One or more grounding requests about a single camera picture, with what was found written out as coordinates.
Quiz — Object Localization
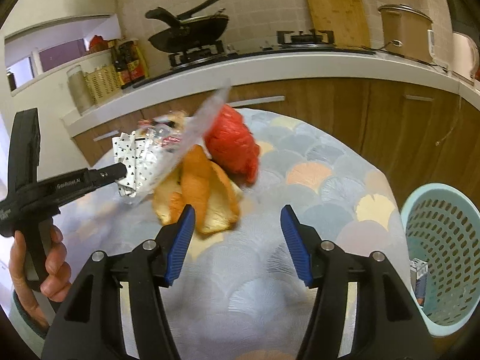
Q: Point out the blue milk carton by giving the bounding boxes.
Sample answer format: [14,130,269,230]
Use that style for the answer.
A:
[410,258,429,306]

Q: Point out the white dotted paper box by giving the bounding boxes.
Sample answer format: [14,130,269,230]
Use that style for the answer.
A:
[112,128,182,204]

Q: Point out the clear red plastic wrapper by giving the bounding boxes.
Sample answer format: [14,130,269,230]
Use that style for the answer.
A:
[135,85,231,201]

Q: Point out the orange peel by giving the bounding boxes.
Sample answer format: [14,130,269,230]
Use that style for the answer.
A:
[152,145,241,236]

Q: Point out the red plastic bag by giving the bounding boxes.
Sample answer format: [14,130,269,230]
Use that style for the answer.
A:
[203,104,260,185]

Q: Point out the light blue perforated trash basket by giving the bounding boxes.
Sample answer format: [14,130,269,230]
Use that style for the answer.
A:
[401,183,479,337]

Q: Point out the left hand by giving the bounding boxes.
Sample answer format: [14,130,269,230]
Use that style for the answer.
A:
[9,225,72,333]

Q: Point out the grey cylindrical canister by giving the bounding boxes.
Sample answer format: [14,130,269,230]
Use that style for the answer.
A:
[67,65,95,115]

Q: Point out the yellow perforated basket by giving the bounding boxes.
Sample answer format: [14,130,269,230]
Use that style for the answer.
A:
[85,64,121,105]

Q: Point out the scallop patterned tablecloth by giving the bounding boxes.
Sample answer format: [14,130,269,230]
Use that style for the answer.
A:
[52,107,413,360]

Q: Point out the dark sauce bottles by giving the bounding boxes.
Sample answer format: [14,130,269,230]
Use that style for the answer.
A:
[111,39,148,89]

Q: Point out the wooden base cabinets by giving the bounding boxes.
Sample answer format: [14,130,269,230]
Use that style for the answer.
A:
[70,77,480,211]

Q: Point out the black wok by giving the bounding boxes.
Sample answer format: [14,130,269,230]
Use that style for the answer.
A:
[145,0,230,54]

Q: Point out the white electric kettle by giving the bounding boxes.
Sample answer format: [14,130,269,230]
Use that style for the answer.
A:
[451,32,479,84]

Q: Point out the brown rice cooker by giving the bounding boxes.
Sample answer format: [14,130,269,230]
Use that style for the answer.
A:
[378,4,434,64]

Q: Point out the black gas stove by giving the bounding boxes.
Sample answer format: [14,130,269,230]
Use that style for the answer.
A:
[133,28,375,89]

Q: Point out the wooden cutting board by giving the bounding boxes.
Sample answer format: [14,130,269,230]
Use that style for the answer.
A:
[307,0,371,47]

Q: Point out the white hanging cable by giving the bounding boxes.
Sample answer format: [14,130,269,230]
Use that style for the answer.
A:
[434,92,462,147]

